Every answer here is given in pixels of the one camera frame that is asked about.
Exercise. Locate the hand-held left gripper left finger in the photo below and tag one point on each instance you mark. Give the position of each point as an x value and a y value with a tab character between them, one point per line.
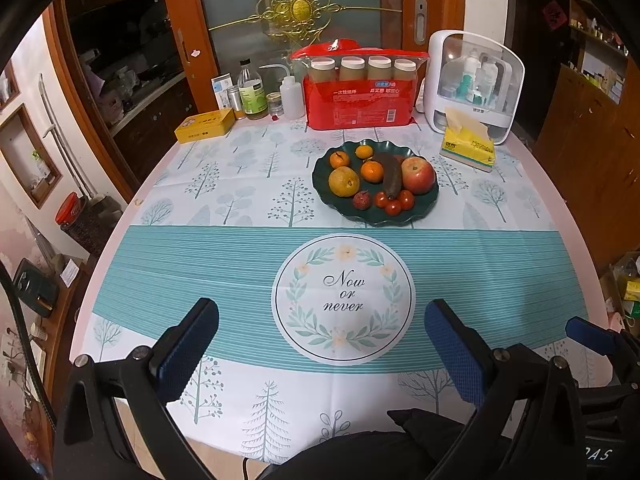
185	350

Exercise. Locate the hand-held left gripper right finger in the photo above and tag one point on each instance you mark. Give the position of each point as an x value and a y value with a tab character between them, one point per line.
455	355

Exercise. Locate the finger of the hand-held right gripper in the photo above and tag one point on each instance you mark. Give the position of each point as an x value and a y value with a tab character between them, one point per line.
590	335

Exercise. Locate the red cherry tomato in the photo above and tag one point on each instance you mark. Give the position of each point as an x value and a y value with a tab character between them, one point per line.
381	199
393	207

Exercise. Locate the red yellow apple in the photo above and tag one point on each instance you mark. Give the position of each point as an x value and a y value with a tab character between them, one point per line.
417	175

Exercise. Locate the dark overripe banana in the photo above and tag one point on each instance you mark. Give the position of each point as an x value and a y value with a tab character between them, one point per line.
390	175

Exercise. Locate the dark green scalloped plate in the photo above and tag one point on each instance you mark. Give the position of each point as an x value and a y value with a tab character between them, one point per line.
327	200

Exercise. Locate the yellow pear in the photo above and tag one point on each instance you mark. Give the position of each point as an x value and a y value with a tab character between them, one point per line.
343	181

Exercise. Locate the cardboard box with items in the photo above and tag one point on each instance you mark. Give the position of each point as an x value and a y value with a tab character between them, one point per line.
625	290

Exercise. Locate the tree print tablecloth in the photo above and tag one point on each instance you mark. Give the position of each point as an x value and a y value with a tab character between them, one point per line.
200	260

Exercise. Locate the person's dark clothing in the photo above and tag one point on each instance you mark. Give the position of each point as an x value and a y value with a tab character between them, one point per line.
375	455

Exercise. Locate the dark wicker basket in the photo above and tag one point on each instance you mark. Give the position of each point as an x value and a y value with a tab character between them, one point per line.
95	230

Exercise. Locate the dark electronic device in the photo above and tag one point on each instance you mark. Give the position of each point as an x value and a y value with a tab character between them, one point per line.
32	287

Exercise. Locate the red lychee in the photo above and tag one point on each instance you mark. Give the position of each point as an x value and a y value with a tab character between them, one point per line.
361	200

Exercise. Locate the red round container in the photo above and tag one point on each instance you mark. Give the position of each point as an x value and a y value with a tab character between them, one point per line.
67	210

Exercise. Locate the wooden sideboard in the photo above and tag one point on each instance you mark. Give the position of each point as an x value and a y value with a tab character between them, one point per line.
585	150

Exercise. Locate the yellow tissue pack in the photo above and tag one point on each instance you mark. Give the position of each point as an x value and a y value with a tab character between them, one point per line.
470	152

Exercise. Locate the small orange mandarin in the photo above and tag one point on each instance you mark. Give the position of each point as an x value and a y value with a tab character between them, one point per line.
363	151

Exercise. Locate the yellow tin box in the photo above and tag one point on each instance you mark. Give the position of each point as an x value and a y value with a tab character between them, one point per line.
205	127

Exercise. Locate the small metal can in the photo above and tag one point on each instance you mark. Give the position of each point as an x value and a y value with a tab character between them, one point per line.
234	102

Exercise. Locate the small glass jar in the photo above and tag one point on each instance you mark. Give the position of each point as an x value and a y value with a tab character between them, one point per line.
274	106

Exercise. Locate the glass bottle with green label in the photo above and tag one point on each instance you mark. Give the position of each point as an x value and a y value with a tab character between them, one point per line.
252	97

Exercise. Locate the white blue carton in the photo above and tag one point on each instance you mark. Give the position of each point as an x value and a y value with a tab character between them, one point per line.
220	90

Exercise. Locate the red paper cup pack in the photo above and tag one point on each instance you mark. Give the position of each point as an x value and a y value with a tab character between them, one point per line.
360	110

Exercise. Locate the wooden display cabinet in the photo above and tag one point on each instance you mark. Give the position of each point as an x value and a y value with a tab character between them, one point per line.
130	85

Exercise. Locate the white storage box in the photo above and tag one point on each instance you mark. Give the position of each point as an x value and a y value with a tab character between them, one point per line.
435	85

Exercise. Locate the white squeeze bottle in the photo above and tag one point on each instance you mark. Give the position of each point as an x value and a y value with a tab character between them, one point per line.
292	97

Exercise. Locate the white plastic bottle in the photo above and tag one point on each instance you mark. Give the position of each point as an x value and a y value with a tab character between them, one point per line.
470	75
489	79

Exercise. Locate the red paper decoration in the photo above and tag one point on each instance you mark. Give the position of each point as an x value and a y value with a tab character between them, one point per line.
552	12

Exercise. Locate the frosted glass door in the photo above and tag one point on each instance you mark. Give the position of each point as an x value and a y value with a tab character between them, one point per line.
230	0

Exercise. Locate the gold door ornament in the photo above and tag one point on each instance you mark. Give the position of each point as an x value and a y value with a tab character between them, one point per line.
300	9

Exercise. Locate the wooden wall niche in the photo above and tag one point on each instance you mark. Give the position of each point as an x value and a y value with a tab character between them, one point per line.
30	160
7	85

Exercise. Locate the cluttered wall shelf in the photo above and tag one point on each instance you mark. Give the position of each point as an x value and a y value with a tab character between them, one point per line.
605	50

